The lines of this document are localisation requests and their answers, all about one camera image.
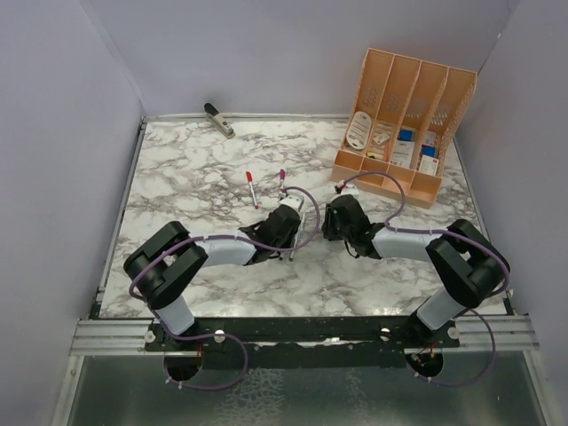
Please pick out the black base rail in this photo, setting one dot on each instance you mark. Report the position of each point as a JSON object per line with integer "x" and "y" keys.
{"x": 296, "y": 342}

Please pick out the peach desk organizer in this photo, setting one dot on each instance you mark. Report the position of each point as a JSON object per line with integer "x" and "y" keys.
{"x": 416, "y": 107}

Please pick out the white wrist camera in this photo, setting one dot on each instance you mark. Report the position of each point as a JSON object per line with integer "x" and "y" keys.
{"x": 294, "y": 201}
{"x": 342, "y": 188}

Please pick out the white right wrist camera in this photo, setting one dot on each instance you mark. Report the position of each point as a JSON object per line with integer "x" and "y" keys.
{"x": 342, "y": 188}

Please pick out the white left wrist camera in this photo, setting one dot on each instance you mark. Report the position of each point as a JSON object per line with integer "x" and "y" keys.
{"x": 294, "y": 201}

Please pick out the white oval perforated item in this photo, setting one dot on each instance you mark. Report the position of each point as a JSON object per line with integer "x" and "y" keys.
{"x": 358, "y": 131}

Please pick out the aluminium frame profile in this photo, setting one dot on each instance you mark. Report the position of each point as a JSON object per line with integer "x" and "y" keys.
{"x": 110, "y": 337}

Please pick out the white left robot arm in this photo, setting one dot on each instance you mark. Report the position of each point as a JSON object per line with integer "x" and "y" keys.
{"x": 163, "y": 267}

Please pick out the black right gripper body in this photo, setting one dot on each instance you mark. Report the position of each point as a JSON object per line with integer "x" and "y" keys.
{"x": 333, "y": 231}

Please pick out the white pen red ink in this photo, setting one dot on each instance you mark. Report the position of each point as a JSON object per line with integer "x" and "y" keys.
{"x": 253, "y": 195}

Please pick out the black grey stapler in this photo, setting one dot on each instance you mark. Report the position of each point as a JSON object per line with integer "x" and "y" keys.
{"x": 215, "y": 118}

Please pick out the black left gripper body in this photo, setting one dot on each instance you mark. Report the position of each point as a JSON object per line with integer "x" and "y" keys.
{"x": 287, "y": 242}

